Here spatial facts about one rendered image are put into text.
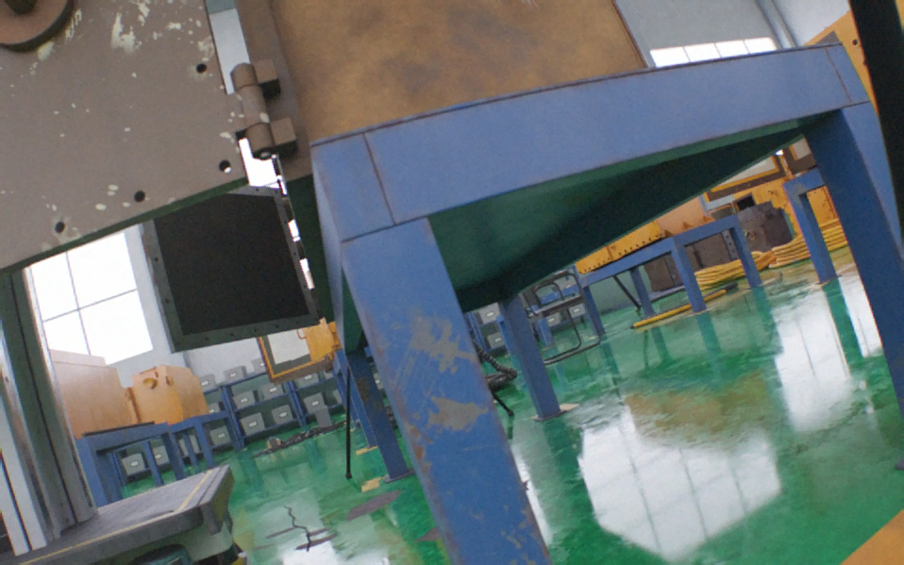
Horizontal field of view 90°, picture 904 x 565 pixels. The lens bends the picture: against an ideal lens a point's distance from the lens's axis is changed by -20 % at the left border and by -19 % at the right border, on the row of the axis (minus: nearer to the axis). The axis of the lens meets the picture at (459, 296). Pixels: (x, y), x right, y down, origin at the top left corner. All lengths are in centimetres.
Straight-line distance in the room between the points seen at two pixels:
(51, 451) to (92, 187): 81
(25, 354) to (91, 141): 78
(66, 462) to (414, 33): 111
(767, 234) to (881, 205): 715
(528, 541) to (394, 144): 38
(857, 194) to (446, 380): 63
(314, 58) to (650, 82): 46
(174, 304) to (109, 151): 106
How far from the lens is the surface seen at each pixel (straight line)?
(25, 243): 70
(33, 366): 139
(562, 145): 55
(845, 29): 322
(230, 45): 1284
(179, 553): 96
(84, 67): 75
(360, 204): 49
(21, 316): 141
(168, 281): 171
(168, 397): 706
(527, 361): 231
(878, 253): 87
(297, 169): 64
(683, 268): 444
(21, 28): 81
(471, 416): 48
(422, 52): 83
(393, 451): 221
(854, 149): 86
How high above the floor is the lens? 42
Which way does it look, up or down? 5 degrees up
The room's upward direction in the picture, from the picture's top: 20 degrees counter-clockwise
